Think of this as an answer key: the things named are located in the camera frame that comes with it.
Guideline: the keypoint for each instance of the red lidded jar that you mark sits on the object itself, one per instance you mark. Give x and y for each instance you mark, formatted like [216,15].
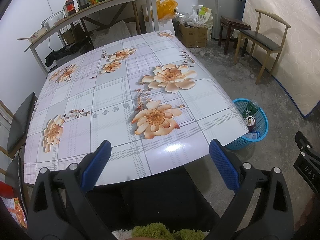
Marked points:
[69,7]

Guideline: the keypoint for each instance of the dark chair beside table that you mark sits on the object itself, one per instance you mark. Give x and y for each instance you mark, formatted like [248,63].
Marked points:
[20,125]

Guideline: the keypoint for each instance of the green plastic drink bottle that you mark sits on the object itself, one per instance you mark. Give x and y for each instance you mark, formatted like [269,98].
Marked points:
[251,108]

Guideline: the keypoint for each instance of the wooden chair dark seat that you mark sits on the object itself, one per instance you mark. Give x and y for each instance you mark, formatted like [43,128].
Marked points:
[263,41]

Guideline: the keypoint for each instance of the white blue small box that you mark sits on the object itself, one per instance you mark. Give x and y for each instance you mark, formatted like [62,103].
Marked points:
[253,135]

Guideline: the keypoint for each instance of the black clothes under shelf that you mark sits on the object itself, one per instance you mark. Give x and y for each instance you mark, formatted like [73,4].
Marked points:
[80,47]

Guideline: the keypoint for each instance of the dark wooden stool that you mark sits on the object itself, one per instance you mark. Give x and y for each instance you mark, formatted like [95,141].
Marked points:
[230,24]

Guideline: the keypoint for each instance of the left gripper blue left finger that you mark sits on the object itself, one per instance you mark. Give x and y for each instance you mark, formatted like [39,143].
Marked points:
[59,208]

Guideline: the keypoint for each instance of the red drink can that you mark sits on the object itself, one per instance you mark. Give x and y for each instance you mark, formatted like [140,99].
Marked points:
[250,123]

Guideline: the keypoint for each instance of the glass bowl on shelf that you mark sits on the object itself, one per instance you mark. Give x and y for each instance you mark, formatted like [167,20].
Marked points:
[53,20]

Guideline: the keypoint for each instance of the white bags in box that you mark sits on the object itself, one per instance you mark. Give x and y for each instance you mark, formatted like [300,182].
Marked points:
[200,16]

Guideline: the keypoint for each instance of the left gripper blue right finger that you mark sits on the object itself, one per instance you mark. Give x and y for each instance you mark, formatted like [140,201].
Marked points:
[273,214]

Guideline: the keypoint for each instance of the cardboard box on floor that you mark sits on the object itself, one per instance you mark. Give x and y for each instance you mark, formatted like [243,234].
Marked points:
[192,37]

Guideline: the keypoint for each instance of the white mattress against wall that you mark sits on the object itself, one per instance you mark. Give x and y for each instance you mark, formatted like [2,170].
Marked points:
[295,25]

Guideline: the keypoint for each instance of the yellow plastic bag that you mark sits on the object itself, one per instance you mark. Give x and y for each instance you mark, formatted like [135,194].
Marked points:
[166,10]

